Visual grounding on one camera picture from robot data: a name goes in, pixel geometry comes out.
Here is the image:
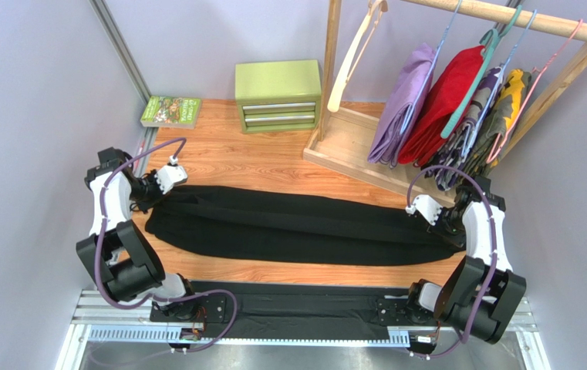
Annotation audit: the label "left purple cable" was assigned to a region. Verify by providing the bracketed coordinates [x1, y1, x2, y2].
[93, 137, 238, 355]

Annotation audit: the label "aluminium corner post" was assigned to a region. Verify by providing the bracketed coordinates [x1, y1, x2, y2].
[89, 0, 153, 103]

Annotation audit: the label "teal hanger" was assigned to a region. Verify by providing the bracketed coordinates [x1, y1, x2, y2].
[440, 1, 524, 139]

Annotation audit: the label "cream plastic hanger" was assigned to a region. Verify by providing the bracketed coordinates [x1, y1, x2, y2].
[322, 0, 388, 113]

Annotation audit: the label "black trousers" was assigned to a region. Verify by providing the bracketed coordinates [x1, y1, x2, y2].
[145, 185, 460, 266]

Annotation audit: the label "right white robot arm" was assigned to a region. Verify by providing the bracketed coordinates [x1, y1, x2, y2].
[405, 176, 527, 344]

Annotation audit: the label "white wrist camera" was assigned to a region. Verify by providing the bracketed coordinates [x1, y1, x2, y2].
[156, 156, 188, 194]
[405, 194, 444, 226]

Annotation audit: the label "wooden clothes rack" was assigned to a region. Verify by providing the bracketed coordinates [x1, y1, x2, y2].
[303, 1, 587, 206]

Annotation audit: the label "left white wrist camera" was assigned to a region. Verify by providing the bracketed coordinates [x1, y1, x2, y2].
[156, 156, 188, 194]

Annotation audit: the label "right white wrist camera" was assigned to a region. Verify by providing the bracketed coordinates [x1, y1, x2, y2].
[405, 194, 444, 226]

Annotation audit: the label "green drawer box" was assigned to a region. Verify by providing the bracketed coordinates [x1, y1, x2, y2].
[234, 59, 322, 134]

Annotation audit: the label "pink wire hanger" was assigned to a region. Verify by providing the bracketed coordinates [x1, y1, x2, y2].
[486, 19, 585, 164]

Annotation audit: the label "light blue wire hanger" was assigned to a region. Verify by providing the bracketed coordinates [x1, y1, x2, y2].
[448, 3, 538, 167]

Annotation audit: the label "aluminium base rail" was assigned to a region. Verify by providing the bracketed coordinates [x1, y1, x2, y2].
[56, 291, 551, 369]

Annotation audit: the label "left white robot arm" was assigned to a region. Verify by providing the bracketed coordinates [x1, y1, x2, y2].
[76, 147, 194, 315]

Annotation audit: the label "red garment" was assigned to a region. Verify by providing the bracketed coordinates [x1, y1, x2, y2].
[398, 45, 484, 166]

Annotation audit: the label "yellow grey garment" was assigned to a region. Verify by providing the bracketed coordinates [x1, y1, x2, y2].
[464, 69, 532, 177]

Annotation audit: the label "green book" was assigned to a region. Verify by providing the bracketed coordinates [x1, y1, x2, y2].
[140, 96, 202, 130]

